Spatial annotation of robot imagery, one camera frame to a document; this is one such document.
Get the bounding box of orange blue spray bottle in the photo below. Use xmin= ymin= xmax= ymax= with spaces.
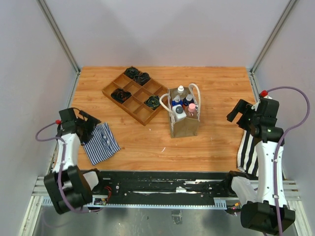
xmin=183 ymin=94 xmax=194 ymax=107

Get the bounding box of black white striped cloth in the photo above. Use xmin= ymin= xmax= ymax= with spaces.
xmin=237 ymin=131 xmax=259 ymax=177

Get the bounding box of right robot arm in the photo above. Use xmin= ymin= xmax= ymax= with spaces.
xmin=223 ymin=96 xmax=295 ymax=236

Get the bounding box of pink cap clear bottle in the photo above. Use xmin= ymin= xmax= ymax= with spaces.
xmin=185 ymin=103 xmax=198 ymax=119

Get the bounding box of wooden compartment tray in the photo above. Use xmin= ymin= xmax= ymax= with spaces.
xmin=102 ymin=72 xmax=169 ymax=126

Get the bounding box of white bottle grey cap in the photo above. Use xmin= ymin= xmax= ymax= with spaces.
xmin=172 ymin=104 xmax=187 ymax=122

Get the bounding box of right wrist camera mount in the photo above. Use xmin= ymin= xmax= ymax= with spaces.
xmin=252 ymin=90 xmax=272 ymax=111

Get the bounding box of aluminium frame post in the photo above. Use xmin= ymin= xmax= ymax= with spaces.
xmin=249 ymin=0 xmax=299 ymax=74
xmin=36 ymin=0 xmax=81 ymax=74

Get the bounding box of black orange rolled sock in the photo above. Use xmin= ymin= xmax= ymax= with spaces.
xmin=111 ymin=88 xmax=131 ymax=104

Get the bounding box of clear bottle white cap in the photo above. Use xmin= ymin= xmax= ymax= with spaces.
xmin=177 ymin=86 xmax=188 ymax=99

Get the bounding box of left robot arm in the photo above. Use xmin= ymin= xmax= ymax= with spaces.
xmin=44 ymin=108 xmax=105 ymax=214

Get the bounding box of white slotted cable duct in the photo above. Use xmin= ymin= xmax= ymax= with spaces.
xmin=41 ymin=196 xmax=227 ymax=210

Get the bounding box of left aluminium frame post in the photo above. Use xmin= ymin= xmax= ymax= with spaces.
xmin=36 ymin=0 xmax=81 ymax=74

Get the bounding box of brown canvas bag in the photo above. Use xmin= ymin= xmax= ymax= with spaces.
xmin=159 ymin=83 xmax=201 ymax=138

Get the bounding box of blue white striped cloth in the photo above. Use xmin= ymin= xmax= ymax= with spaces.
xmin=83 ymin=122 xmax=121 ymax=166

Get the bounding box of orange blue pump bottle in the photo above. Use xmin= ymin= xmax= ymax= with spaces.
xmin=172 ymin=95 xmax=183 ymax=107

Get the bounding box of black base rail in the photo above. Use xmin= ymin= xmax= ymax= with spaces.
xmin=76 ymin=169 xmax=254 ymax=205

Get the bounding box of dark green rolled sock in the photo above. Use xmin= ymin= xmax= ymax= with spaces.
xmin=124 ymin=66 xmax=140 ymax=79

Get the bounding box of right aluminium frame post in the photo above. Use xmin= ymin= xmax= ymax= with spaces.
xmin=249 ymin=0 xmax=299 ymax=74

